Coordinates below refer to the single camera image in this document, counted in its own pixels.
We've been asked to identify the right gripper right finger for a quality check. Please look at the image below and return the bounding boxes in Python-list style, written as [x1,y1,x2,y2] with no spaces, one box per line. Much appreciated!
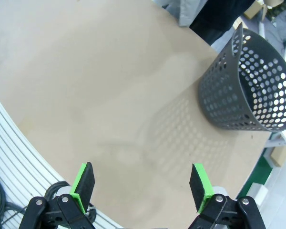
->
[188,163,265,229]

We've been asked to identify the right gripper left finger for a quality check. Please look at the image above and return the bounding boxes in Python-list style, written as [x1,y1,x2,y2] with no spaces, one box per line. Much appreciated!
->
[19,162,96,229]

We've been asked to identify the dark grey perforated basket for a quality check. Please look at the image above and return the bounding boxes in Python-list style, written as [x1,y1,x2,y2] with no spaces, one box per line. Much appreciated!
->
[197,22,286,133]

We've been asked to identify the grey training pants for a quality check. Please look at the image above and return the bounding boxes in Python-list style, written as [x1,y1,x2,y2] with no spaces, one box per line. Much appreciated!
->
[176,0,199,27]

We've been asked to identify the white foam block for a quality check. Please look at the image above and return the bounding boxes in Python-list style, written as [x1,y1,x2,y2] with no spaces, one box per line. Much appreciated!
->
[246,182,269,206]

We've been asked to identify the cardboard box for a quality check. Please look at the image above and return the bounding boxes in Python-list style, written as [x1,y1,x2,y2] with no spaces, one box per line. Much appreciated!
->
[270,146,286,167]
[243,0,276,22]

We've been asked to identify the person in dark shirt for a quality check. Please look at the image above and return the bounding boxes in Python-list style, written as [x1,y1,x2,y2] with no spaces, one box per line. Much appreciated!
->
[189,0,256,46]

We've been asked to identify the grey table leg bracket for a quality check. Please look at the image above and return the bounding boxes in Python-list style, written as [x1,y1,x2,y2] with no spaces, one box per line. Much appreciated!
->
[264,132,286,150]

